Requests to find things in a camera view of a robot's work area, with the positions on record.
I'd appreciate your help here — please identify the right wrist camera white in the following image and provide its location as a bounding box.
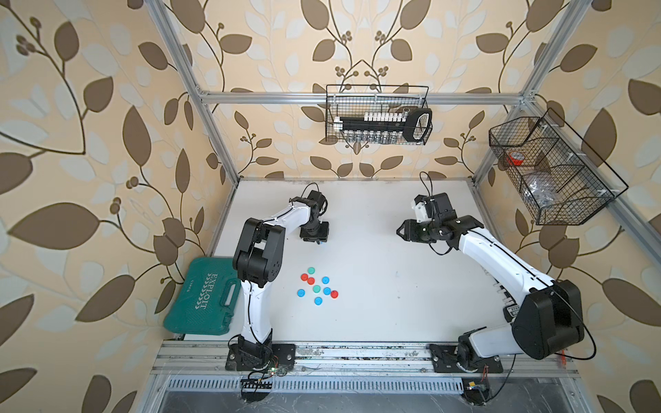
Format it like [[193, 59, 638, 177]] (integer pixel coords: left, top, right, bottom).
[[411, 201, 431, 224]]

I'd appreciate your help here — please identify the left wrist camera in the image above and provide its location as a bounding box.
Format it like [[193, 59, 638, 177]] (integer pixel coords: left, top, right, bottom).
[[304, 190, 328, 218]]

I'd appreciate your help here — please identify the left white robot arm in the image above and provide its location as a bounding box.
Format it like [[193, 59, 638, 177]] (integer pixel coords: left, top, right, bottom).
[[232, 189, 329, 345]]

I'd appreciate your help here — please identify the small circuit board right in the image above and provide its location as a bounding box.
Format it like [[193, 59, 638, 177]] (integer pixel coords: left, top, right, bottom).
[[461, 379, 491, 406]]

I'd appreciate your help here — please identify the black wire basket right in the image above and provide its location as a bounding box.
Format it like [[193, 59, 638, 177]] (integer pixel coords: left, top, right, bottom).
[[489, 108, 629, 225]]

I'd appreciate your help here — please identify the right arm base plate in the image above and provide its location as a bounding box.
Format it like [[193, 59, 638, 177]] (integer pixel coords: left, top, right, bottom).
[[428, 343, 504, 374]]

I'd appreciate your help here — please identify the black wire basket back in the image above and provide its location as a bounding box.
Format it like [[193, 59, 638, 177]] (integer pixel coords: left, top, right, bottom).
[[325, 84, 433, 146]]

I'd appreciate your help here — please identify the small circuit board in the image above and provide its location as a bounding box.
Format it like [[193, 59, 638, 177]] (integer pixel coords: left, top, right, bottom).
[[461, 379, 491, 406], [239, 368, 289, 404]]

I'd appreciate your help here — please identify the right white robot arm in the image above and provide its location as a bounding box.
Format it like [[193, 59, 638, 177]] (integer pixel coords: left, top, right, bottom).
[[397, 193, 591, 372]]

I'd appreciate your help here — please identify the clear plastic bag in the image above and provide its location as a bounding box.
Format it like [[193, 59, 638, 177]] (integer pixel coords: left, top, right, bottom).
[[523, 172, 560, 209]]

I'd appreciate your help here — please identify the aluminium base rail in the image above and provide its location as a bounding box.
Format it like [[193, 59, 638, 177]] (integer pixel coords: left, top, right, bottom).
[[151, 341, 580, 380]]

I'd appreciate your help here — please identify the green plastic tool case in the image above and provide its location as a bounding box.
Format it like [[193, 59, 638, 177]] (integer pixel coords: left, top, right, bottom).
[[164, 257, 241, 336]]

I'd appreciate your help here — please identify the small circuit board left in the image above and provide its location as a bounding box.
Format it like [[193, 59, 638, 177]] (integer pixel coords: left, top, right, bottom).
[[239, 368, 289, 404]]

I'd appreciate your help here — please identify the black wire basket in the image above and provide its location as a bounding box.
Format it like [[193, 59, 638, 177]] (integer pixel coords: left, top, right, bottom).
[[489, 108, 629, 225], [325, 84, 433, 146]]

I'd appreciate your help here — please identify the socket rail tool black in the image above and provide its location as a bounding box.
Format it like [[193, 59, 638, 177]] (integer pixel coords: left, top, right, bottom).
[[330, 108, 433, 146]]

